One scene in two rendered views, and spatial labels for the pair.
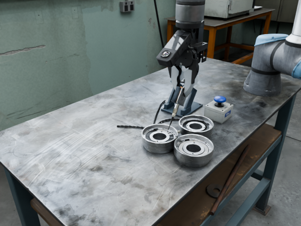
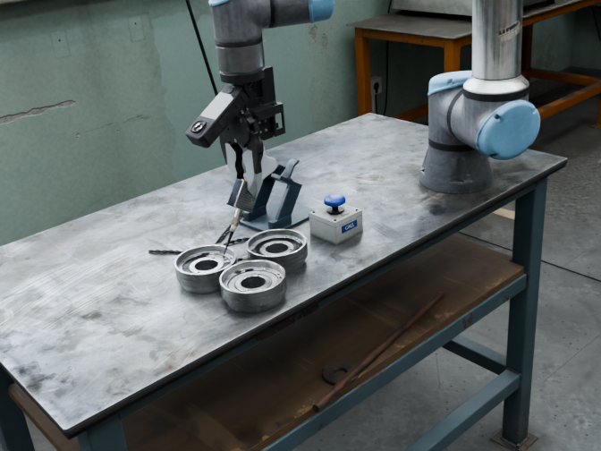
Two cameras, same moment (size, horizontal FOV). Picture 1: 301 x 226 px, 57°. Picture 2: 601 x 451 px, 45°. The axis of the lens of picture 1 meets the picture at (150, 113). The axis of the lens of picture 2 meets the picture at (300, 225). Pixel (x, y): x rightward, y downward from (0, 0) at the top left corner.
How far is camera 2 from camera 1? 0.52 m
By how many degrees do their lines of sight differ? 8
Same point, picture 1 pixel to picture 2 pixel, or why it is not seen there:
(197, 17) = (246, 65)
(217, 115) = (328, 230)
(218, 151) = (303, 289)
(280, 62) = (459, 128)
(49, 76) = (86, 164)
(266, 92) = (453, 185)
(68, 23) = (123, 51)
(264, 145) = (475, 293)
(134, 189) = (139, 342)
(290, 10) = not seen: outside the picture
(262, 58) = (437, 120)
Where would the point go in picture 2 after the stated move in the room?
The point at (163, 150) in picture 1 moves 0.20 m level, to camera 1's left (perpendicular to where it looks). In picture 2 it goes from (206, 286) to (88, 288)
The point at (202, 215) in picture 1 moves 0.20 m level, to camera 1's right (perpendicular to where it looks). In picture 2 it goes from (299, 412) to (413, 412)
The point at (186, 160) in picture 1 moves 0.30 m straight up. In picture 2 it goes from (232, 301) to (207, 113)
